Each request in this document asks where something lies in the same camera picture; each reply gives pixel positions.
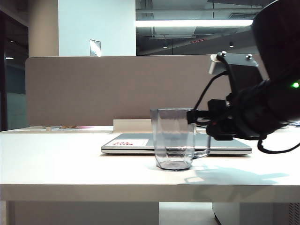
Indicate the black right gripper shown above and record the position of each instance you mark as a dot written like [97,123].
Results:
[221,122]

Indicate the clear faceted glass cup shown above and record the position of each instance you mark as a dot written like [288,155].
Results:
[168,140]

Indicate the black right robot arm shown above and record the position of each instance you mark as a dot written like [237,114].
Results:
[276,35]

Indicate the silver closed laptop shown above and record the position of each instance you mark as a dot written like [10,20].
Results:
[234,147]

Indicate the white red-lettered sticker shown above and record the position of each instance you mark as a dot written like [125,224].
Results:
[138,142]

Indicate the red ceiling sign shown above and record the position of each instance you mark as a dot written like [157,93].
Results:
[198,41]

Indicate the long white ceiling light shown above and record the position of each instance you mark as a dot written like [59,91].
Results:
[187,23]

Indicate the dark grey desk partition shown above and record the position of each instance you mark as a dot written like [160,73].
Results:
[93,89]

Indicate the pink paper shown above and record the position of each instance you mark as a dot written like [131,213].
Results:
[85,127]

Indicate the small brown object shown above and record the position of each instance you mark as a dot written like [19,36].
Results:
[68,127]

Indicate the dark glass door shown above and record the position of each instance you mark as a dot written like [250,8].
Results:
[14,70]

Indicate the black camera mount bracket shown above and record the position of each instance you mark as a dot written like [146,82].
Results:
[243,70]

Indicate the small wall poster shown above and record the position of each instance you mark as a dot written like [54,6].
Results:
[95,48]

